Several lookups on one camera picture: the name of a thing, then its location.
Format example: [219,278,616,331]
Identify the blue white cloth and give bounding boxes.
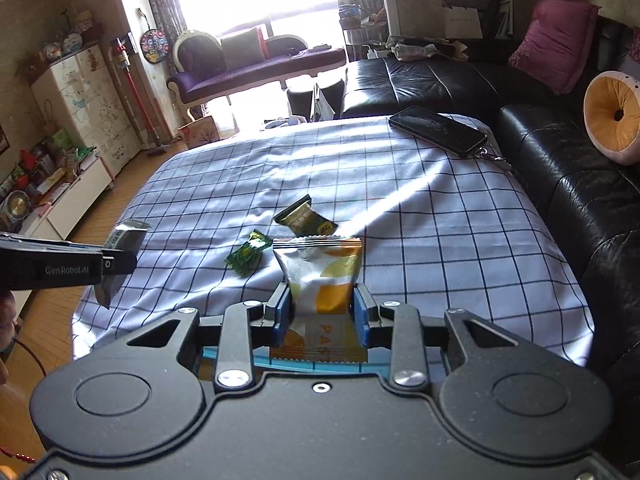
[261,115,309,131]

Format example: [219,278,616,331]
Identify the low white cabinet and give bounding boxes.
[27,155,116,242]

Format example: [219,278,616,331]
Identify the white shopping bag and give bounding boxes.
[443,6,484,40]

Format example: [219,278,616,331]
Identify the red stick vacuum cleaner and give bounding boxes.
[110,37,171,154]

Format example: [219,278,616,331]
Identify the small bright green snack packet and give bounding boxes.
[224,229,274,277]

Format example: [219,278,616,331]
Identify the pile of boxes and toys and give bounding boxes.
[0,127,97,223]

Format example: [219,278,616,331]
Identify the blue container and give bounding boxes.
[200,345,392,374]

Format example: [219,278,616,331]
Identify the round colourful dartboard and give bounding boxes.
[139,29,173,64]

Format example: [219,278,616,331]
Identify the tree print paper bag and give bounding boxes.
[177,115,221,150]

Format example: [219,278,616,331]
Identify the crumpled papers and cloth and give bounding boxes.
[387,34,469,62]

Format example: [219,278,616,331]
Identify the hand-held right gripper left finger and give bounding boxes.
[127,282,296,395]

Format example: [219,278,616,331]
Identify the cluttered side table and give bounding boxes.
[339,3,389,62]

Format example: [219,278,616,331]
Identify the olive green snack packet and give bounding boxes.
[273,195,339,239]

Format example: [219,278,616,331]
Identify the black stool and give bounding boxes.
[287,85,322,121]

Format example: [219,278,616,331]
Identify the white cartoon drawer cabinet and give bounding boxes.
[30,43,142,177]

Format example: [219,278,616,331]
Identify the white black foil snack packet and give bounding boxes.
[92,219,153,310]

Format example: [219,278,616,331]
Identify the yellow white snack packet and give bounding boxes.
[269,236,369,364]

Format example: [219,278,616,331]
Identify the purple chaise longue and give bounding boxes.
[166,24,348,122]

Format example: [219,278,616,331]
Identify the olive brown cushion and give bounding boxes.
[220,28,266,70]

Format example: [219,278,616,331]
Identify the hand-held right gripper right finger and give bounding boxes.
[352,282,521,394]

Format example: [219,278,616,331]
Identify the red cord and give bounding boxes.
[9,335,47,377]

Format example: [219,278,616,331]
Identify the leaning picture frame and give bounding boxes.
[494,0,516,39]

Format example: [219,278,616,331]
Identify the blue checked tablecloth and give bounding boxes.
[71,114,594,369]

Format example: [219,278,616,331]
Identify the small decorative figurines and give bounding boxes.
[41,9,97,64]

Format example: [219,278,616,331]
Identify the black smartphone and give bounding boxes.
[388,105,489,158]

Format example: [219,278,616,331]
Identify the black leather sofa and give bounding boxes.
[340,14,640,403]

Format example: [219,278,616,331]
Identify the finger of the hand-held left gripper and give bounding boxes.
[0,232,139,277]

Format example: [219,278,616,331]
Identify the round orange plush cushion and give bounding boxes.
[583,72,640,166]

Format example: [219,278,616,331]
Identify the pink cushion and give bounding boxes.
[508,0,601,92]

